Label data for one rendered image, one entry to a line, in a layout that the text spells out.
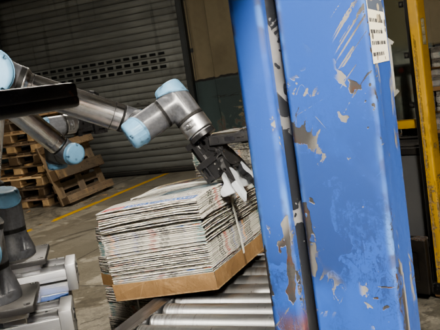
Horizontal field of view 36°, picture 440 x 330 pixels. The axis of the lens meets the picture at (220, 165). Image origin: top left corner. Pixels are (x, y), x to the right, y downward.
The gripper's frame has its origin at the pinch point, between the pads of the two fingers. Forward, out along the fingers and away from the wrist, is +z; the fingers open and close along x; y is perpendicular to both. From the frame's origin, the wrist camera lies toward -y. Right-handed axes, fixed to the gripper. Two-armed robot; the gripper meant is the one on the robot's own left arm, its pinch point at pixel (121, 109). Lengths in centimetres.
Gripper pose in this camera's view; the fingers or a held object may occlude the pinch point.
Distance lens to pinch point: 264.5
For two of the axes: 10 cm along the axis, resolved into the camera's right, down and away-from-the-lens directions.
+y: 0.6, 9.7, 2.4
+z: 7.9, -1.9, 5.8
